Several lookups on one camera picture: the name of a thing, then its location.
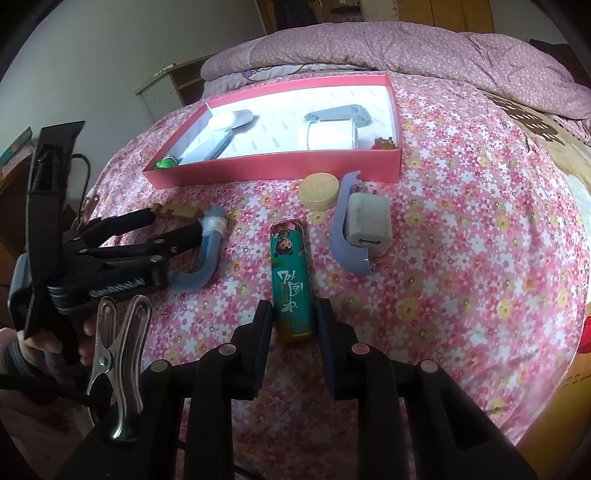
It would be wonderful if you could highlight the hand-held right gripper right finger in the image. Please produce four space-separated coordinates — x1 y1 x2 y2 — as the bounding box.
316 299 536 480

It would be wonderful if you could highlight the green and white box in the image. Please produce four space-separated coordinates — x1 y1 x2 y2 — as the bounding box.
0 127 35 181

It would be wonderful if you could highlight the white and wooden nightstand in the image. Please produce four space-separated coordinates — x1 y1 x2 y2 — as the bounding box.
135 62 218 123

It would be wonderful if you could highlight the wooden wardrobe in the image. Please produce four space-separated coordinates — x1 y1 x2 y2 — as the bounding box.
397 0 497 35

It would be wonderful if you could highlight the white jar with orange label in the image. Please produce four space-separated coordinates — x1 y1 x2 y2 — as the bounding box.
296 119 358 152

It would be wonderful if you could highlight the floral bedsheet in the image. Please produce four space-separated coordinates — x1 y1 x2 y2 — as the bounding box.
85 69 591 467

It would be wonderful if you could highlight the white charger adapter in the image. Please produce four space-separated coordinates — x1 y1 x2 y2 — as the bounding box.
345 191 394 259

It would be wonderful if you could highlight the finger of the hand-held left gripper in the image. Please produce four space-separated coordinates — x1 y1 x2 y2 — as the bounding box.
62 208 158 252
78 220 206 265

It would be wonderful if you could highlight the metal spring clip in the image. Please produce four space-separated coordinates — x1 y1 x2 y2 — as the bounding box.
87 295 153 441

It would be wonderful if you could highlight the golden patterned blanket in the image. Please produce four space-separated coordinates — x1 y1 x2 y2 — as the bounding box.
480 90 591 185

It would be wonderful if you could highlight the person's left forearm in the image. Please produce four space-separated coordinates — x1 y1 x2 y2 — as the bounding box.
0 328 29 384

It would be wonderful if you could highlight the white plastic cylinder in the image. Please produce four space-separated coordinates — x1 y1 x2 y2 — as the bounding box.
209 109 254 131

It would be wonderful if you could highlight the blue curved plastic handle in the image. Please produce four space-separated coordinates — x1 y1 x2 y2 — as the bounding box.
168 205 228 292

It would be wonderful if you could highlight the grey plastic plate with holes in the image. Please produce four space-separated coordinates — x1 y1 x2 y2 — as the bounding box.
304 104 372 126

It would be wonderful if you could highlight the pink floral quilt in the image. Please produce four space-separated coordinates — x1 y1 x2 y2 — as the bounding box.
201 18 591 139

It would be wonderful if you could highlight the beige round cap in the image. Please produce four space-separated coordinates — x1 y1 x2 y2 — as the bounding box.
301 172 341 208

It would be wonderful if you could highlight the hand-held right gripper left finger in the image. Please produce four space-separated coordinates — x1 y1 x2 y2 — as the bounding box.
60 301 274 480

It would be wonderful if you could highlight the pink cardboard box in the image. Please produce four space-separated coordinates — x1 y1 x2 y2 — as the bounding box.
142 71 403 190

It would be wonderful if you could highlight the pale blue plastic bar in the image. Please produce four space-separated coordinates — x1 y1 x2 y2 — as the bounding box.
178 129 234 166

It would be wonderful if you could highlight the green cartoon lighter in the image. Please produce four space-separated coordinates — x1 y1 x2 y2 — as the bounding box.
270 220 317 344

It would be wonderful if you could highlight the wooden cabinet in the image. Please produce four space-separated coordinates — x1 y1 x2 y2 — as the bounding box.
256 0 402 38

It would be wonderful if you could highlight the lavender curved plastic handle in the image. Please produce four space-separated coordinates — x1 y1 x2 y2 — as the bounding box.
329 171 376 278

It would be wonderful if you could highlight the wooden puzzle block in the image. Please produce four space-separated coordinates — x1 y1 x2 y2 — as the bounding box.
150 203 200 221

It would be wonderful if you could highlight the dark wooden headboard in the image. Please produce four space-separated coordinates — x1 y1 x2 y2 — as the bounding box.
529 39 573 61

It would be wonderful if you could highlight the person's left hand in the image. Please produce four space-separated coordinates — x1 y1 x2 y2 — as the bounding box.
23 314 100 370

